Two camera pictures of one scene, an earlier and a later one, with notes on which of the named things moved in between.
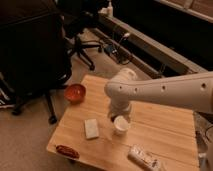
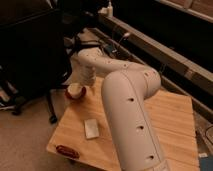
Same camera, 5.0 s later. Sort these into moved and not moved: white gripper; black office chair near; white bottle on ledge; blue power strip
Moved: white gripper
Not moved: white bottle on ledge; blue power strip; black office chair near
